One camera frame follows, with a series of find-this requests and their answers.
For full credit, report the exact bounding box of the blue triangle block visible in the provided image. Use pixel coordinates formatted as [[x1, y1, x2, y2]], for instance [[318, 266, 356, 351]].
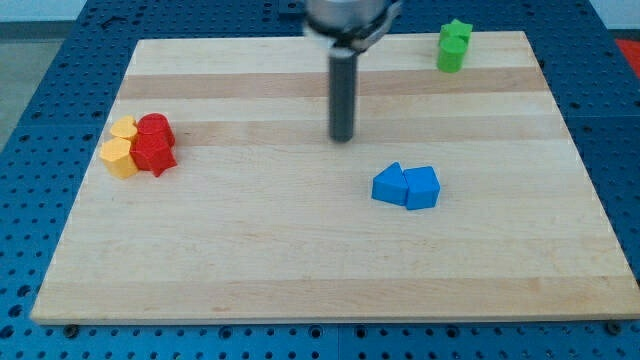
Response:
[[371, 162, 408, 206]]

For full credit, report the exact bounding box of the wooden board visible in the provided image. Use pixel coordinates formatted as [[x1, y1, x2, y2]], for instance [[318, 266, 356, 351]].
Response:
[[31, 31, 639, 325]]

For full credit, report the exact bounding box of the blue cube block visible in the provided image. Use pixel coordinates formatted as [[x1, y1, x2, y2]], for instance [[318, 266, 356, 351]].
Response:
[[403, 166, 440, 210]]

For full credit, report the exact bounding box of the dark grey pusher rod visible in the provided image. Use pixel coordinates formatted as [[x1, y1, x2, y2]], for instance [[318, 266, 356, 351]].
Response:
[[328, 48, 358, 142]]

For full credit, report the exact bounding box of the red star block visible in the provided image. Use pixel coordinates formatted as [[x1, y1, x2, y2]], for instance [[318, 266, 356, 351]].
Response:
[[130, 135, 177, 177]]

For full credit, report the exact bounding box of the green star block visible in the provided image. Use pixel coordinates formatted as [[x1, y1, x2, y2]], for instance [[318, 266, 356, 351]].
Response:
[[439, 19, 473, 44]]

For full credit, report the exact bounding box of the red cylinder block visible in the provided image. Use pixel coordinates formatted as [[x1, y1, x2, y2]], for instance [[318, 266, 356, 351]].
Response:
[[137, 113, 175, 147]]

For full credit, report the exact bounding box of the yellow hexagon block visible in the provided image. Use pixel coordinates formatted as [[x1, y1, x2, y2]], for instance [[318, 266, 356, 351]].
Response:
[[99, 137, 139, 179]]

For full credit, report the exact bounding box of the yellow heart block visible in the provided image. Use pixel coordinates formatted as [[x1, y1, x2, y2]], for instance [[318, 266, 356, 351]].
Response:
[[109, 115, 138, 142]]

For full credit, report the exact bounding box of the green cylinder block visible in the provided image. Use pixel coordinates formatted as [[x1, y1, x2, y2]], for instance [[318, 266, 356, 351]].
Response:
[[437, 37, 468, 73]]

